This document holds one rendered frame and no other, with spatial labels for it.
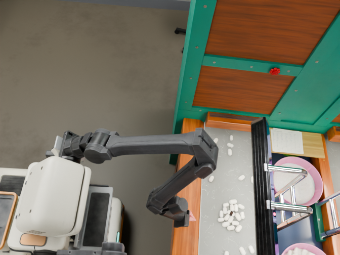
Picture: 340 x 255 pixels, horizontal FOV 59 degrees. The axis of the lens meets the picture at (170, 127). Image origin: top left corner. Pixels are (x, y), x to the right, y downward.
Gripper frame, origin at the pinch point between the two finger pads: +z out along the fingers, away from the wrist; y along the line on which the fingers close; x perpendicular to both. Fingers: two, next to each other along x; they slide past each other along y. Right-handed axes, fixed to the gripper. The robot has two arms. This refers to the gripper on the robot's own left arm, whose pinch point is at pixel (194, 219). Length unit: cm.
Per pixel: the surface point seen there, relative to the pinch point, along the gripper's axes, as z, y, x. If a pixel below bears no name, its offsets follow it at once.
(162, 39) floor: 26, 194, 81
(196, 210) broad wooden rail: 5.0, 6.2, 3.5
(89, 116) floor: -11, 95, 115
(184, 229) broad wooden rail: 1.3, -3.6, 6.7
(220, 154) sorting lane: 15.1, 38.3, -3.0
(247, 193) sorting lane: 26.1, 18.4, -11.8
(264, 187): -0.3, 8.7, -36.2
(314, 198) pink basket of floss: 52, 20, -35
